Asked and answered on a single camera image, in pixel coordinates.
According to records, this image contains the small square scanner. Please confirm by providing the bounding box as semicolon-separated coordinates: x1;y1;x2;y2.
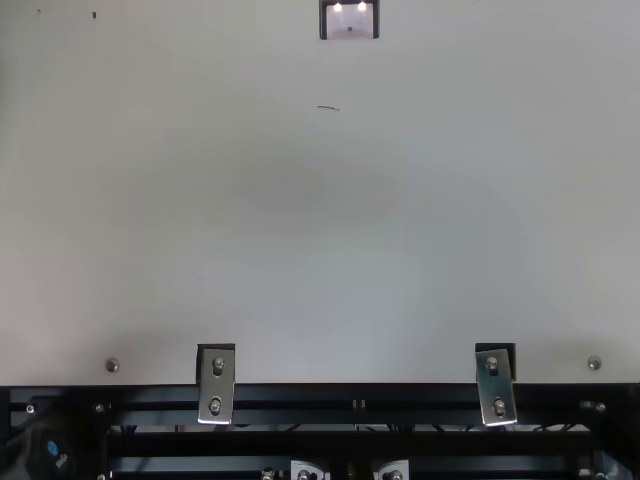
318;0;381;42

